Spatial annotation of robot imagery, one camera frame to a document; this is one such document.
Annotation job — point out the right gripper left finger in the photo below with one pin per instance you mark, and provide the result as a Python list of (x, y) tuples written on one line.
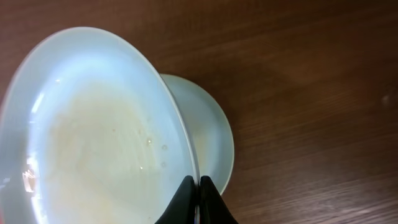
[(182, 207)]

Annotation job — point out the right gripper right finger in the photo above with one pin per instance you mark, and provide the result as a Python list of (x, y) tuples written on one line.
[(213, 210)]

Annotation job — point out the white plate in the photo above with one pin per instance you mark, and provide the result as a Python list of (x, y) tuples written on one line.
[(209, 129), (90, 133)]

